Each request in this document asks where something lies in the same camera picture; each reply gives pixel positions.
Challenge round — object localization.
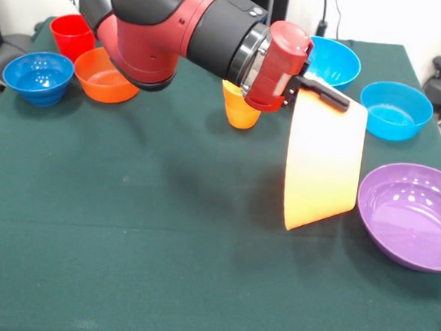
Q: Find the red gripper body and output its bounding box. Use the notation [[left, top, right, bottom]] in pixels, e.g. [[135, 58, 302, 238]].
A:
[[242, 18, 316, 116]]

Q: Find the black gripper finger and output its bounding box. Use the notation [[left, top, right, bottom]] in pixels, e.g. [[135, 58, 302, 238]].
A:
[[295, 74, 353, 115]]

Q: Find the large orange bowl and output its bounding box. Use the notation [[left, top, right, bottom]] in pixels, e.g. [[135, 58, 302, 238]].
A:
[[279, 86, 371, 237]]

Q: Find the orange cup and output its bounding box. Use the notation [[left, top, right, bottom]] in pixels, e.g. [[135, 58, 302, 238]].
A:
[[219, 79, 265, 132]]

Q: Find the large light blue bowl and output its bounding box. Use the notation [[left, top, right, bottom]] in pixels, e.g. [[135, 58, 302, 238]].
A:
[[304, 36, 364, 94]]

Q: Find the small light blue bowl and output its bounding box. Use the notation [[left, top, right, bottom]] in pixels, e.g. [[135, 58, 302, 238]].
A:
[[356, 79, 436, 144]]

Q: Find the purple bowl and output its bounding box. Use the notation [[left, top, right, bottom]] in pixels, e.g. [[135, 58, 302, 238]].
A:
[[352, 159, 441, 274]]

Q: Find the red-orange bowl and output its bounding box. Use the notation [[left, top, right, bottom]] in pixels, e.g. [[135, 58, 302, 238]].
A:
[[71, 45, 143, 106]]

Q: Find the red cup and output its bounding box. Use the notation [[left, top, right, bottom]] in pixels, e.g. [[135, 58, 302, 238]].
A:
[[47, 12, 98, 65]]

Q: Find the dark green tablecloth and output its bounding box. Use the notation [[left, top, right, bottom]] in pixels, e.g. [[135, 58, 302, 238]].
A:
[[0, 12, 441, 331]]

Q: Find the dark blue bowl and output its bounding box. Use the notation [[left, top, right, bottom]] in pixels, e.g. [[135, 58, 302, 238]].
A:
[[0, 48, 76, 110]]

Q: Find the black power cable with plug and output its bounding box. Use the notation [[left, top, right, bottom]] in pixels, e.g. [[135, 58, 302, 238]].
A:
[[314, 0, 345, 41]]

